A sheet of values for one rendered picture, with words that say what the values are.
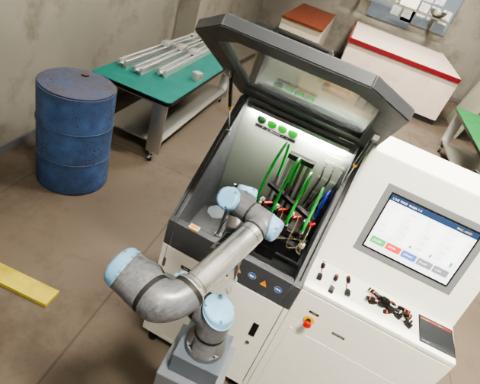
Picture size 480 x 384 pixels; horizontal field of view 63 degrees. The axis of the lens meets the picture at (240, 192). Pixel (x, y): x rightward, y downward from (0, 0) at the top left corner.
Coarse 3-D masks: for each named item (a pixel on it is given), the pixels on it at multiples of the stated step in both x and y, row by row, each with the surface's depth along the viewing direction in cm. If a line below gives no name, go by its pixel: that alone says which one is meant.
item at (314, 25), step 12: (288, 12) 779; (300, 12) 823; (312, 12) 871; (324, 12) 923; (288, 24) 753; (300, 24) 746; (312, 24) 749; (324, 24) 786; (300, 36) 756; (312, 36) 750; (324, 36) 840
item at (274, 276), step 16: (176, 224) 189; (176, 240) 194; (192, 240) 189; (208, 240) 185; (192, 256) 194; (256, 272) 183; (272, 272) 180; (256, 288) 187; (272, 288) 184; (288, 288) 180
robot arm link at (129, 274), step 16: (128, 256) 101; (144, 256) 105; (112, 272) 99; (128, 272) 98; (144, 272) 99; (160, 272) 101; (112, 288) 101; (128, 288) 97; (144, 288) 96; (128, 304) 98
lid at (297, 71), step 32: (224, 32) 116; (256, 32) 109; (288, 32) 111; (224, 64) 159; (256, 64) 142; (288, 64) 117; (320, 64) 106; (352, 64) 104; (256, 96) 196; (288, 96) 170; (320, 96) 144; (352, 96) 125; (384, 96) 107; (320, 128) 199; (352, 128) 172; (384, 128) 138
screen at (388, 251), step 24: (384, 192) 176; (408, 192) 173; (384, 216) 178; (408, 216) 175; (432, 216) 172; (456, 216) 169; (360, 240) 184; (384, 240) 181; (408, 240) 177; (432, 240) 174; (456, 240) 171; (408, 264) 180; (432, 264) 177; (456, 264) 174
